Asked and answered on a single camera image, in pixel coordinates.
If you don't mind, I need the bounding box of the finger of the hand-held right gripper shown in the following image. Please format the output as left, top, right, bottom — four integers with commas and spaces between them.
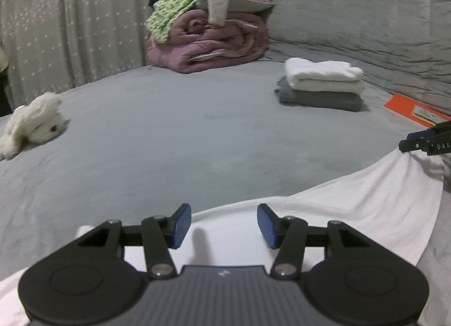
400, 137, 451, 155
407, 124, 451, 141

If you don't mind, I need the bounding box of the green patterned cloth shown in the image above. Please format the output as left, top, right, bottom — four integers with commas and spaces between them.
145, 0, 205, 44

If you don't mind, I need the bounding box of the grey pillow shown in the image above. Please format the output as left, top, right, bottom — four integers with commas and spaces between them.
195, 0, 275, 14

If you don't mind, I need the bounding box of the grey quilted blanket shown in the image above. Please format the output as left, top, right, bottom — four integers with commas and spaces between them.
252, 0, 451, 115

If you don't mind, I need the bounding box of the white plush dog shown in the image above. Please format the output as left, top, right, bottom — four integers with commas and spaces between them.
0, 92, 66, 161

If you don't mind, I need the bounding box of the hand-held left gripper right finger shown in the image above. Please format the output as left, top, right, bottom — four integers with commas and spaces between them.
257, 202, 372, 280

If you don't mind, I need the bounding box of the small picture book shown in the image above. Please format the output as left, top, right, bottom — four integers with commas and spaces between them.
412, 105, 450, 126

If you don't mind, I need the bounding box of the grey star-print curtain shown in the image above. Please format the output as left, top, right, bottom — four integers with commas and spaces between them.
0, 0, 212, 111

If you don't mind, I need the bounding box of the orange folder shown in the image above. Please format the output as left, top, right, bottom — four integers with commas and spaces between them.
384, 94, 451, 127

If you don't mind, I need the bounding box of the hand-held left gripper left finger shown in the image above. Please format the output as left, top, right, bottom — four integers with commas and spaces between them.
78, 202, 193, 280

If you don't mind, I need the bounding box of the grey bed sheet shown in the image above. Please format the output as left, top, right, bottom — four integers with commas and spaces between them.
0, 60, 451, 326

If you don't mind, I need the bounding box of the folded grey garment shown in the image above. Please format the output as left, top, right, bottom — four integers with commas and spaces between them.
275, 77, 364, 112

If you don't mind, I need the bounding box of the white garment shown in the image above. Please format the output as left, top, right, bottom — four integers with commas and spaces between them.
0, 148, 451, 326
285, 58, 364, 96

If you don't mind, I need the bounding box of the folded white garment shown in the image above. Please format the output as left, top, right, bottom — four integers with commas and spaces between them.
285, 58, 364, 96

